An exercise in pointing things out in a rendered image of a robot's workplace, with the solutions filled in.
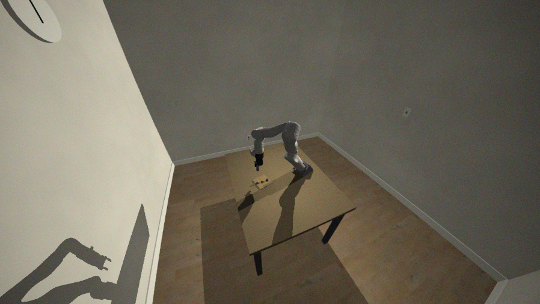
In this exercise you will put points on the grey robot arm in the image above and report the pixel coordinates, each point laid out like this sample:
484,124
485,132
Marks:
290,132

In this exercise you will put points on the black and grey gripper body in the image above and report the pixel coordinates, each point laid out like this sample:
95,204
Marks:
259,154

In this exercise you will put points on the tan flat mat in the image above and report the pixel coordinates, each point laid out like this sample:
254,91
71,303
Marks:
263,184

